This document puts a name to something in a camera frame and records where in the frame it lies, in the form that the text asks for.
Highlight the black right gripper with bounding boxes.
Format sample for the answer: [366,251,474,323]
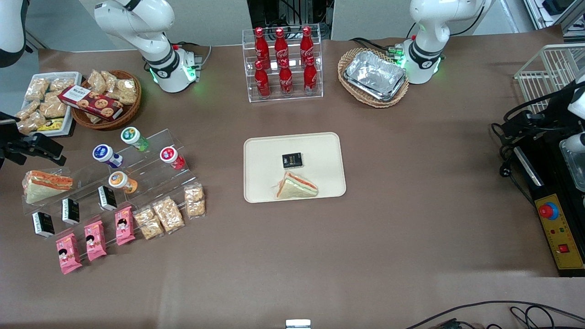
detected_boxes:
[0,132,67,168]

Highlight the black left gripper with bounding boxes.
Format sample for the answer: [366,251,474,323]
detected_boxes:
[502,101,573,138]

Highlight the green gum bottle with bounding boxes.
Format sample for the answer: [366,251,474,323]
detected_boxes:
[121,127,150,152]

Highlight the white rectangular tray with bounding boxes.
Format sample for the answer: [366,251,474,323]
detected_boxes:
[16,72,83,137]

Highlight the orange gum bottle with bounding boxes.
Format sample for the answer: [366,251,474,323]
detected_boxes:
[108,171,138,194]

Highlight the red gum bottle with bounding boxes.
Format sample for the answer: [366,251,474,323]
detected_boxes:
[160,146,186,170]

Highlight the aluminium foil tray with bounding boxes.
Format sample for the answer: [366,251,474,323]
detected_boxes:
[344,50,407,101]

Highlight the cream plastic tray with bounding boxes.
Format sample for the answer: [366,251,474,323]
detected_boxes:
[244,133,346,203]

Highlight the clear bag oat crisps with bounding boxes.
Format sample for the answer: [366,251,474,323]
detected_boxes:
[184,183,206,218]
[25,78,50,102]
[113,79,138,105]
[152,196,185,234]
[15,101,41,121]
[17,112,46,135]
[101,71,120,92]
[134,207,164,240]
[39,99,68,119]
[87,69,108,95]
[48,78,76,92]

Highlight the wrapped triangle sandwich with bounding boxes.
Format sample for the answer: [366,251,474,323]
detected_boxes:
[276,171,319,200]
[23,170,74,204]

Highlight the black machine base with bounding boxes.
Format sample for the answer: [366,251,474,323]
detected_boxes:
[512,137,585,277]

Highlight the red cookie box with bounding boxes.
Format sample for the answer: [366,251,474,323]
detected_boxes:
[58,85,124,122]

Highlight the clear plastic container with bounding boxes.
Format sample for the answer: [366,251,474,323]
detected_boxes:
[560,133,585,192]

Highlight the dark round wicker basket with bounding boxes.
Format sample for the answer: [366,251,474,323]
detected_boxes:
[71,70,142,131]

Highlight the pink snack pack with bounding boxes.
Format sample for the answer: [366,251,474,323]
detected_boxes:
[115,206,136,246]
[84,220,107,262]
[56,233,83,275]

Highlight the clear acrylic step display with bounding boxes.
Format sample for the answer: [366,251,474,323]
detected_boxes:
[21,129,197,239]

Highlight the yellow control box red button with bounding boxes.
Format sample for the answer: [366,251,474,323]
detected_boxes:
[534,194,585,271]

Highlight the light oval wicker basket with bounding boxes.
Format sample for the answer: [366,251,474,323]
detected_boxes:
[338,48,410,108]

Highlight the clear acrylic bottle rack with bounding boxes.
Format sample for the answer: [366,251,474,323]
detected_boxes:
[242,24,323,103]

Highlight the red cola bottle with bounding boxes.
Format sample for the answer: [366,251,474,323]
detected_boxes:
[279,59,294,95]
[303,56,318,92]
[300,27,315,64]
[255,61,271,97]
[255,27,270,69]
[274,28,289,67]

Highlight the black equipment rack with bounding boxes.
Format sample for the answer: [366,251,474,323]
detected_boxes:
[247,0,334,39]

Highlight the black cable with plug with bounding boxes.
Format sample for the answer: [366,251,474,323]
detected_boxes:
[491,121,535,204]

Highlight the white wire rack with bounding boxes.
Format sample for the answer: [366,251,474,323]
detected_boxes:
[514,43,585,115]

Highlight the aluminium frame shelf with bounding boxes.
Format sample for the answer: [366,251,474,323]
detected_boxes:
[523,0,585,44]

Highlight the black base cable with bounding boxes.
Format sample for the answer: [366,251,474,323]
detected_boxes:
[350,37,404,54]

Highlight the long black cable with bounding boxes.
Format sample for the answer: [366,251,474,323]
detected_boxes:
[404,300,585,329]

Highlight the grey base cable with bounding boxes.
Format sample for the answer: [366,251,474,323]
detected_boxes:
[176,42,213,67]

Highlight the looped black cable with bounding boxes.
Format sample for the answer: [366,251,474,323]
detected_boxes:
[510,305,585,329]

